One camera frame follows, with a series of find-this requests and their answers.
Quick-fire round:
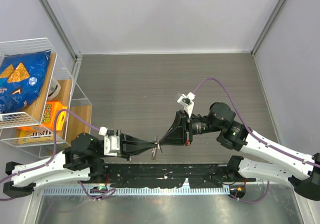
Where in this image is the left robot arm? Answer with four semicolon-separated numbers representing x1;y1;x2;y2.
2;131;161;199

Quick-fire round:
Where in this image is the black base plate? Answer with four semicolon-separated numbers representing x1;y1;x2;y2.
94;163;245;189

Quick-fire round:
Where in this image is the wooden shelf board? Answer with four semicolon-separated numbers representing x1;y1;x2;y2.
56;79;92;146

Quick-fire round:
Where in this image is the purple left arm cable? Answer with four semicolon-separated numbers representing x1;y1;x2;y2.
0;109;103;201

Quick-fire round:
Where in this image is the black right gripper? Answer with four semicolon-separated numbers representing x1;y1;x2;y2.
159;109;223;146

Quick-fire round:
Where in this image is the orange candy box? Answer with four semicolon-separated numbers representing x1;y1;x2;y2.
35;100;68;131

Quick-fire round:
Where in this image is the white slotted cable duct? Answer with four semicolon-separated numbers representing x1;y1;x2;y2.
43;185;230;196

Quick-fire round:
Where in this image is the white round device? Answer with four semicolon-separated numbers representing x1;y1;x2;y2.
47;76;61;101

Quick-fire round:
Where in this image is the aluminium frame rail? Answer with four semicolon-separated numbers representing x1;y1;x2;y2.
39;0;82;62

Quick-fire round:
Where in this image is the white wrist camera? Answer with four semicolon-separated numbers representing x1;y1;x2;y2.
176;92;196;118
98;126;121;157

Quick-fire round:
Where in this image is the white wire shelf rack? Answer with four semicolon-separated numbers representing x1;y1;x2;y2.
0;37;94;160

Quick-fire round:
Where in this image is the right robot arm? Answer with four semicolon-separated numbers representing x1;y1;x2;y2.
159;102;320;201

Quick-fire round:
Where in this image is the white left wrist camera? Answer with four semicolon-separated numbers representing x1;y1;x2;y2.
98;126;121;157

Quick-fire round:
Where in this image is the silver keyring with clips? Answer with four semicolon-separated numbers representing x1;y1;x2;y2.
151;137;163;161

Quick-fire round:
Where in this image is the blue chips bag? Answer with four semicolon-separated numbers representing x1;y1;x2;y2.
0;50;51;114

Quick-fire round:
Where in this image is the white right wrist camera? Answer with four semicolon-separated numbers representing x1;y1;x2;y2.
176;92;196;118

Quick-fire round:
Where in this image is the yellow snack box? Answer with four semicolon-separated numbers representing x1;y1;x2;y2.
17;128;53;145

